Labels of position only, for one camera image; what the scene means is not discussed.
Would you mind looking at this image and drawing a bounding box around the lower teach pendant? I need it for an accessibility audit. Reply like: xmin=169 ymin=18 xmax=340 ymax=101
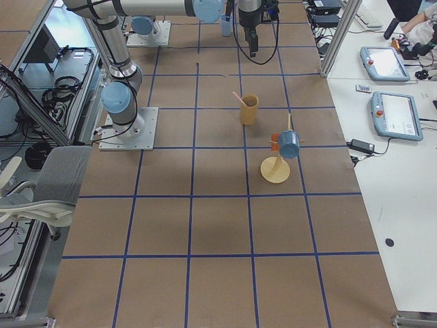
xmin=370 ymin=92 xmax=423 ymax=141

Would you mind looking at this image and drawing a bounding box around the white keyboard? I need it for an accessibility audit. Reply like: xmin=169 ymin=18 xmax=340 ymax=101
xmin=355 ymin=4 xmax=382 ymax=30

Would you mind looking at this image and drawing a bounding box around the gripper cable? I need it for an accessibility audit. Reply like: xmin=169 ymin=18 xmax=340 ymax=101
xmin=231 ymin=0 xmax=281 ymax=66

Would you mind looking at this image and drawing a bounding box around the black power adapter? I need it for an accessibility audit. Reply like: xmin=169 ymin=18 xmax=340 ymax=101
xmin=346 ymin=139 xmax=375 ymax=155

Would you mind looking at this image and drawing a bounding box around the bamboo chopstick holder cup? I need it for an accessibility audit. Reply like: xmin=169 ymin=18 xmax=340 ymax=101
xmin=240 ymin=94 xmax=259 ymax=125

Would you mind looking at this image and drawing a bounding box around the teach pendant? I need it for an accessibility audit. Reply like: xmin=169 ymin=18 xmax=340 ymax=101
xmin=360 ymin=46 xmax=410 ymax=82
xmin=370 ymin=92 xmax=423 ymax=141

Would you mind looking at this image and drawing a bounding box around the grey office chair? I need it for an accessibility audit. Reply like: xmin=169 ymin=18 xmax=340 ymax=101
xmin=1 ymin=146 xmax=91 ymax=241

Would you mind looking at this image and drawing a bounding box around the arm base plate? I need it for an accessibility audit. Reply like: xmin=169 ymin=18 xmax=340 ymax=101
xmin=127 ymin=16 xmax=171 ymax=48
xmin=98 ymin=107 xmax=159 ymax=151

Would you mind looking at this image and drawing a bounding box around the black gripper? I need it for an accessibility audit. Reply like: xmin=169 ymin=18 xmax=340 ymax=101
xmin=238 ymin=10 xmax=262 ymax=57

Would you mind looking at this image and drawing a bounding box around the pink chopstick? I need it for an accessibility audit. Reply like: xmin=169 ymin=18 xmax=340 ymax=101
xmin=232 ymin=92 xmax=246 ymax=106

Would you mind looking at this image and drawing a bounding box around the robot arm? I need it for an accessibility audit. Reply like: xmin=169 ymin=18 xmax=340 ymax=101
xmin=131 ymin=16 xmax=160 ymax=37
xmin=64 ymin=1 xmax=271 ymax=138

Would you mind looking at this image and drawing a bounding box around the light blue plastic cup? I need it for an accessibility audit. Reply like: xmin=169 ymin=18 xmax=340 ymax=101
xmin=219 ymin=14 xmax=232 ymax=37

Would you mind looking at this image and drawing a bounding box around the orange mug on stand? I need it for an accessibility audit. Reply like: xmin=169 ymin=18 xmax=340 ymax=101
xmin=270 ymin=133 xmax=279 ymax=152

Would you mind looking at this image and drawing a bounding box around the blue mug on stand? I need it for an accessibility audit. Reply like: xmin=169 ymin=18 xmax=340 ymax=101
xmin=277 ymin=130 xmax=300 ymax=159

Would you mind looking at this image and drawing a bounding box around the upper teach pendant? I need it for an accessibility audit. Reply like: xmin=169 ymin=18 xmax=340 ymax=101
xmin=360 ymin=46 xmax=410 ymax=82

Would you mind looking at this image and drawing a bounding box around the aluminium frame post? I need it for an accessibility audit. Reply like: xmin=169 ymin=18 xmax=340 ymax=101
xmin=320 ymin=0 xmax=362 ymax=77

